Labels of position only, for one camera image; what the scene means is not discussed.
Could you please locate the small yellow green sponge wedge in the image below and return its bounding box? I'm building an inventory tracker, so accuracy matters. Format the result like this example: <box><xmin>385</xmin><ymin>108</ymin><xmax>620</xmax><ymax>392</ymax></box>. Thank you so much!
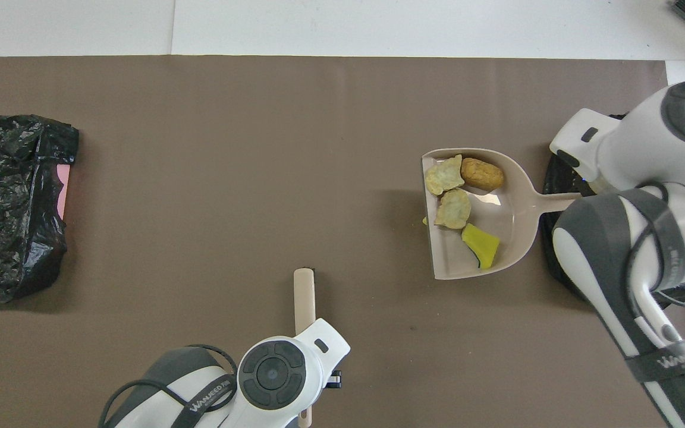
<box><xmin>461</xmin><ymin>223</ymin><xmax>501</xmax><ymax>270</ymax></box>

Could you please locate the pale toy bread piece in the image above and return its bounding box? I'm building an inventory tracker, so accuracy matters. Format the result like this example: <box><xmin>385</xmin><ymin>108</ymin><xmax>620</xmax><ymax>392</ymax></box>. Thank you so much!
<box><xmin>425</xmin><ymin>154</ymin><xmax>465</xmax><ymax>197</ymax></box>
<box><xmin>434</xmin><ymin>188</ymin><xmax>472</xmax><ymax>230</ymax></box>

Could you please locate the beige plastic dustpan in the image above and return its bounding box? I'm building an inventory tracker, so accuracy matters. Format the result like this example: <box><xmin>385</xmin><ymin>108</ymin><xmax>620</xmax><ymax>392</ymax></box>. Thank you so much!
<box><xmin>421</xmin><ymin>147</ymin><xmax>584</xmax><ymax>281</ymax></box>

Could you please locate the brown toy bread piece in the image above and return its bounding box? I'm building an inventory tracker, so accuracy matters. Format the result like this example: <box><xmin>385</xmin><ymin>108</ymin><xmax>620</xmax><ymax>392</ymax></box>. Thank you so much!
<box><xmin>460</xmin><ymin>157</ymin><xmax>505</xmax><ymax>192</ymax></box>

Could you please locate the right black trash bag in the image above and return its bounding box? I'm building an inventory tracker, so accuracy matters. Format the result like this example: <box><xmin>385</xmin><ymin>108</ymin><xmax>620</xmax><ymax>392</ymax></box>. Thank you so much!
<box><xmin>541</xmin><ymin>113</ymin><xmax>685</xmax><ymax>310</ymax></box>

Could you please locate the black trash bag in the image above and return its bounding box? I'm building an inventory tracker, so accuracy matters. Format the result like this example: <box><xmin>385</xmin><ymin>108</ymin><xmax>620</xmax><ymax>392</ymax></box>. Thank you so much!
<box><xmin>0</xmin><ymin>115</ymin><xmax>80</xmax><ymax>304</ymax></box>
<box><xmin>541</xmin><ymin>113</ymin><xmax>685</xmax><ymax>310</ymax></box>

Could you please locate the left black trash bag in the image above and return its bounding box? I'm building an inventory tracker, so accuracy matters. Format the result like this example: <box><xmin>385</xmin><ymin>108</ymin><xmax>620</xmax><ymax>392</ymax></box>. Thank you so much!
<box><xmin>0</xmin><ymin>115</ymin><xmax>80</xmax><ymax>304</ymax></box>

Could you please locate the brown table mat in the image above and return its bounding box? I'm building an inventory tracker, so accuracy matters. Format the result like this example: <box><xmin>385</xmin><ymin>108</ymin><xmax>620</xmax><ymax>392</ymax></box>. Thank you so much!
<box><xmin>0</xmin><ymin>55</ymin><xmax>685</xmax><ymax>428</ymax></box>

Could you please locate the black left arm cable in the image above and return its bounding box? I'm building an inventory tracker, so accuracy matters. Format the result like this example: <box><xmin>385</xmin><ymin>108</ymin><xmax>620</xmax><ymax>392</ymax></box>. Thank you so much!
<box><xmin>98</xmin><ymin>344</ymin><xmax>239</xmax><ymax>428</ymax></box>

